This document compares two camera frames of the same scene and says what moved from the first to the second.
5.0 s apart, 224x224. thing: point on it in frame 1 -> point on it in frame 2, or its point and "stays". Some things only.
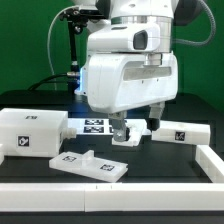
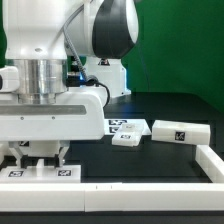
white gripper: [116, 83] -> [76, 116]
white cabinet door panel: [89, 165] -> [41, 174]
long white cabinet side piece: [182, 132] stays
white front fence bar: [113, 197] stays
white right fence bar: [210, 162] stays
